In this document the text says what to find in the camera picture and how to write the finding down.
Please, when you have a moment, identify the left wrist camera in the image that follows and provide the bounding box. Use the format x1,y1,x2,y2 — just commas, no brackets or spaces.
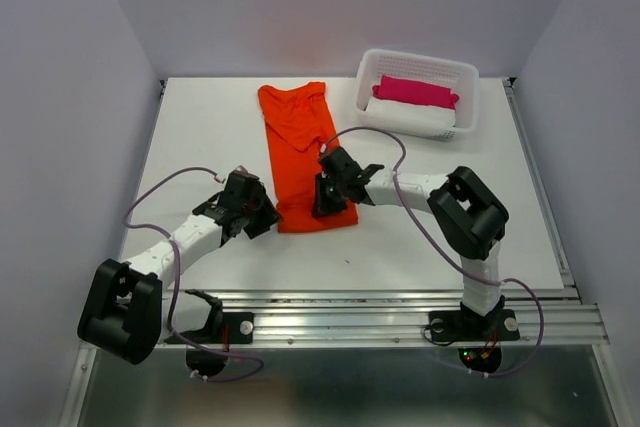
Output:
218,169,265,211

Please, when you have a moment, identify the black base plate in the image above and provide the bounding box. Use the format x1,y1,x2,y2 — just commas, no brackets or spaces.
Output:
427,309,520,343
179,311,255,345

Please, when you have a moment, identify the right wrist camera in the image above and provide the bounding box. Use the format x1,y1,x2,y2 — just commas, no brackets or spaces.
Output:
318,146,362,180

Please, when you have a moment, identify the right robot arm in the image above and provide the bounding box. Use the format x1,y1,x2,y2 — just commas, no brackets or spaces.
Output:
312,164,509,337

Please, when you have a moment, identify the orange t shirt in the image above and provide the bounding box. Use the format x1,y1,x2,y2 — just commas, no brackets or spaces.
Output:
258,82,359,234

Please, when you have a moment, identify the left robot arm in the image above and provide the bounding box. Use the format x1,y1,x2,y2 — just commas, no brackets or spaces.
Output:
77,172,281,365

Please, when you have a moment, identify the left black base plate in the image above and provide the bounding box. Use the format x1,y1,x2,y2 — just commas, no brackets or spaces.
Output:
179,311,255,345

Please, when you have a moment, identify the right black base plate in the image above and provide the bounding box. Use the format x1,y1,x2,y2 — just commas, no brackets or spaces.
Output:
427,309,520,343

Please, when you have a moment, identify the pink rolled t shirt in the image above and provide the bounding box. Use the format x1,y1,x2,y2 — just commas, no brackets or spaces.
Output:
372,75,460,109

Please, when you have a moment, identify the white plastic basket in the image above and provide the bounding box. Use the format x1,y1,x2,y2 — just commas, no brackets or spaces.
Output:
355,49,480,141

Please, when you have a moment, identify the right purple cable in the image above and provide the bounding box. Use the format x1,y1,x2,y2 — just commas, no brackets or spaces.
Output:
322,126,545,379

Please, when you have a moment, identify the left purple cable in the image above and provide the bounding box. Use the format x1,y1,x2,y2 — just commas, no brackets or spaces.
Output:
123,166,265,382

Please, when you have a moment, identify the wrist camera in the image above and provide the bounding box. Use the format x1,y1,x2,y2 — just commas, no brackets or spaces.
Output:
218,169,265,211
318,146,362,180

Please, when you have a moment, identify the white rolled t shirt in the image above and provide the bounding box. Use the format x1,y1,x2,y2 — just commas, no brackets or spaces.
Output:
365,97,456,127

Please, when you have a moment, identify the purple cable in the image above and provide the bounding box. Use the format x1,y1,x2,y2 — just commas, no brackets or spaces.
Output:
123,166,265,382
322,126,545,379

